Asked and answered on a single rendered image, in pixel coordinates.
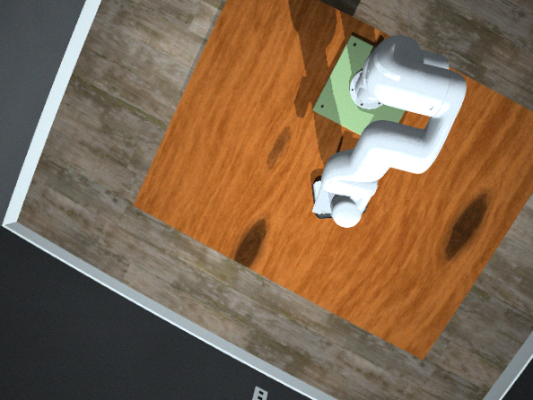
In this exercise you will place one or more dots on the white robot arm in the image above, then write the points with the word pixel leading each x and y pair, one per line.
pixel 393 79

